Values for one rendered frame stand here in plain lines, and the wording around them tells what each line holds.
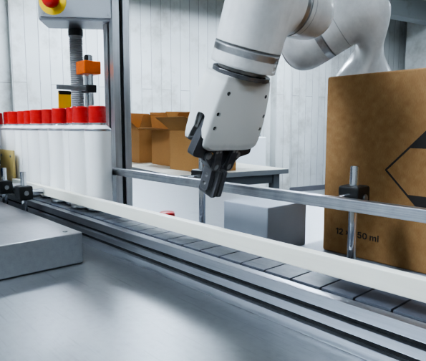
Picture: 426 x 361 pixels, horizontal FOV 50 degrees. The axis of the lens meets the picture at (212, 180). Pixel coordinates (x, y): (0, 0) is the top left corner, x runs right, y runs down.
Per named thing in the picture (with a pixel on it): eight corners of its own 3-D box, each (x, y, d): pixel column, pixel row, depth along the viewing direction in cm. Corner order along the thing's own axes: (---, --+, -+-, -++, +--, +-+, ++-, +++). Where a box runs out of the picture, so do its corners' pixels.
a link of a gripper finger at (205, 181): (213, 145, 63) (201, 188, 65) (195, 145, 61) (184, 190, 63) (228, 153, 61) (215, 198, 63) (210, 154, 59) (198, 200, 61)
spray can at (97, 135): (82, 208, 92) (79, 105, 89) (107, 206, 94) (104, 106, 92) (92, 213, 87) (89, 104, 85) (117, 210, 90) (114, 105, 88)
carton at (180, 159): (150, 168, 287) (149, 109, 283) (215, 165, 317) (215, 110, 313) (187, 174, 254) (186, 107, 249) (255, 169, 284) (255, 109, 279)
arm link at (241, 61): (250, 44, 63) (245, 66, 64) (202, 35, 57) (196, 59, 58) (296, 59, 57) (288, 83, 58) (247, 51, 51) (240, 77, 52)
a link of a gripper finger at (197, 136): (218, 94, 58) (234, 122, 62) (177, 137, 57) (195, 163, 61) (224, 97, 57) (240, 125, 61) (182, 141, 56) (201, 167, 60)
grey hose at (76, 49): (68, 114, 116) (65, 29, 113) (81, 114, 118) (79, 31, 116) (74, 114, 113) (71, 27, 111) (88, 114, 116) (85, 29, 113)
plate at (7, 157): (1, 182, 123) (-2, 149, 122) (3, 182, 123) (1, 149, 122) (13, 185, 115) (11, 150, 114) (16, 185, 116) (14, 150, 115)
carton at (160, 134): (132, 164, 325) (131, 112, 321) (196, 160, 354) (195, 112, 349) (160, 168, 288) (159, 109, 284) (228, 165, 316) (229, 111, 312)
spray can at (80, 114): (64, 208, 93) (61, 106, 90) (82, 203, 97) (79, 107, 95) (84, 210, 91) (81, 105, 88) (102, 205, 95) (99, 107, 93)
